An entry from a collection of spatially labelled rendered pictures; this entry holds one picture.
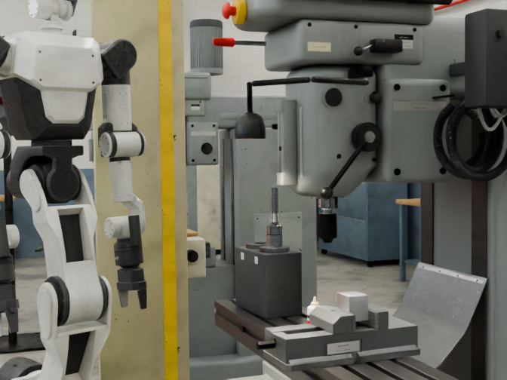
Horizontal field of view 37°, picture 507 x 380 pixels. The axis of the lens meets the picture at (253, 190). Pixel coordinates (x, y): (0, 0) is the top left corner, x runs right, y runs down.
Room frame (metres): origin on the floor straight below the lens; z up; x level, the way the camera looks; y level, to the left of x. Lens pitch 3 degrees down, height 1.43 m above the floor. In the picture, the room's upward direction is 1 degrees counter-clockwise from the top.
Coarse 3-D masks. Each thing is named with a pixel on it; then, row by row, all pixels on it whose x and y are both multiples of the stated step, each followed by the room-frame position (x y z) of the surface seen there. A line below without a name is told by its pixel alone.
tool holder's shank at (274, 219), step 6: (270, 192) 2.25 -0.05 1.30; (276, 192) 2.25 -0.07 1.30; (270, 198) 2.25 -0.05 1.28; (276, 198) 2.25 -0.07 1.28; (270, 204) 2.25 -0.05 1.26; (276, 204) 2.25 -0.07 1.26; (270, 210) 2.25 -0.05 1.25; (276, 210) 2.25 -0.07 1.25; (270, 216) 2.25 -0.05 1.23; (276, 216) 2.25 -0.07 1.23; (270, 222) 2.26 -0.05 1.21; (276, 222) 2.25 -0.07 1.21
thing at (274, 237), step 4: (268, 232) 2.24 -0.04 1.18; (272, 232) 2.24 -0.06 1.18; (276, 232) 2.24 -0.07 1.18; (280, 232) 2.24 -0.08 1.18; (268, 236) 2.25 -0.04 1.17; (272, 236) 2.24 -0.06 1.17; (276, 236) 2.24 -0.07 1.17; (280, 236) 2.24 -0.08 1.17; (268, 240) 2.25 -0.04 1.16; (272, 240) 2.24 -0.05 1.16; (276, 240) 2.24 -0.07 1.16; (280, 240) 2.24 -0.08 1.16; (268, 244) 2.25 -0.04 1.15; (272, 244) 2.24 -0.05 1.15; (276, 244) 2.24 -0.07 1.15; (280, 244) 2.24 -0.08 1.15
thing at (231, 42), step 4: (216, 40) 1.92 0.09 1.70; (220, 40) 1.92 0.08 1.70; (224, 40) 1.93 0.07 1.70; (228, 40) 1.93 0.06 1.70; (232, 40) 1.93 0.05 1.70; (236, 40) 1.94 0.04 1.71; (216, 44) 1.92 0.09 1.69; (220, 44) 1.93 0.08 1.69; (224, 44) 1.93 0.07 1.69; (228, 44) 1.93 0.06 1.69; (232, 44) 1.93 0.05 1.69; (236, 44) 1.95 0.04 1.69; (240, 44) 1.95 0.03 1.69; (244, 44) 1.95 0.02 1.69; (248, 44) 1.95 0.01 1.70; (252, 44) 1.96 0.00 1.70; (256, 44) 1.96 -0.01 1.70; (260, 44) 1.96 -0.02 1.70; (264, 44) 1.97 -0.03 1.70
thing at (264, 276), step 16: (240, 256) 2.34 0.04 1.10; (256, 256) 2.23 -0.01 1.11; (272, 256) 2.19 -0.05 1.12; (288, 256) 2.21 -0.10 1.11; (240, 272) 2.34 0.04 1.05; (256, 272) 2.24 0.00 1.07; (272, 272) 2.19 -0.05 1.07; (288, 272) 2.21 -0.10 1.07; (240, 288) 2.34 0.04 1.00; (256, 288) 2.24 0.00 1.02; (272, 288) 2.19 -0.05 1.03; (288, 288) 2.21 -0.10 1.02; (240, 304) 2.34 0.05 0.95; (256, 304) 2.24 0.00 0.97; (272, 304) 2.19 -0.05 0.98; (288, 304) 2.21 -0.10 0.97
